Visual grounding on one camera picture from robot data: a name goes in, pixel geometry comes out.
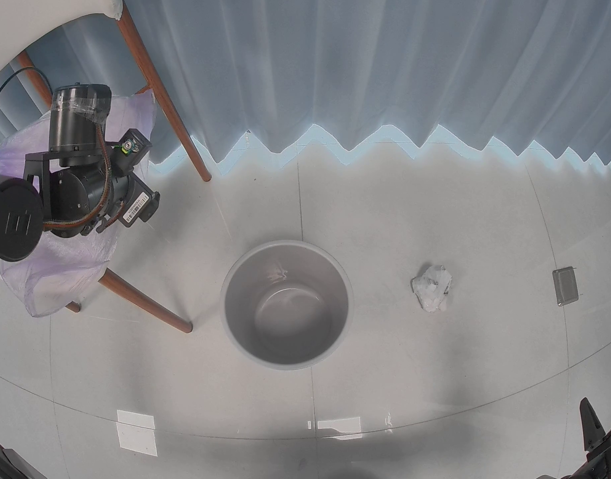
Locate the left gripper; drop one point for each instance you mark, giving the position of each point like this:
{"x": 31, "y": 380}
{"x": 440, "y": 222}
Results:
{"x": 135, "y": 202}

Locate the purple plastic bag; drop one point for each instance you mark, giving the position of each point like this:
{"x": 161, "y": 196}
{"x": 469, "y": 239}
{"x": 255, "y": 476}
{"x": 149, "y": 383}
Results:
{"x": 61, "y": 267}

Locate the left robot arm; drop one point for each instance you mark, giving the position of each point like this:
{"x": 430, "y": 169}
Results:
{"x": 71, "y": 127}

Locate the pale grey trash bin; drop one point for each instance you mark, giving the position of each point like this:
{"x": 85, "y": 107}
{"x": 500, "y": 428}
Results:
{"x": 285, "y": 312}

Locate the white cushioned wooden chair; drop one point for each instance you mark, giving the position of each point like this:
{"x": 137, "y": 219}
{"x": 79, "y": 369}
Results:
{"x": 41, "y": 13}

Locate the crumpled white paper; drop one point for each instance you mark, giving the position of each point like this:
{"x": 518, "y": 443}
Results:
{"x": 431, "y": 290}

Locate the blue-grey curtain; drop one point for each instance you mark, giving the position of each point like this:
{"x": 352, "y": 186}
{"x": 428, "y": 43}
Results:
{"x": 365, "y": 48}

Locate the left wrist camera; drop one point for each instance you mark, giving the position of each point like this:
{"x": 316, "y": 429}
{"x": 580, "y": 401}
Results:
{"x": 130, "y": 150}

